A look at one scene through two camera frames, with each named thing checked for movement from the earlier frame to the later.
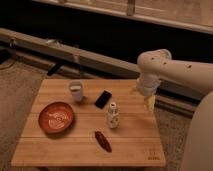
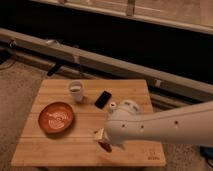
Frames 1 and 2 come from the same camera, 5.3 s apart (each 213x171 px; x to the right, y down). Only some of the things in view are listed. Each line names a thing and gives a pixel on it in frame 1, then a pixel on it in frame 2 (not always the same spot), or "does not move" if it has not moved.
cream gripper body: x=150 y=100 → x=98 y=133
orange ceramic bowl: x=55 y=117 does not move
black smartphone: x=103 y=99 does not move
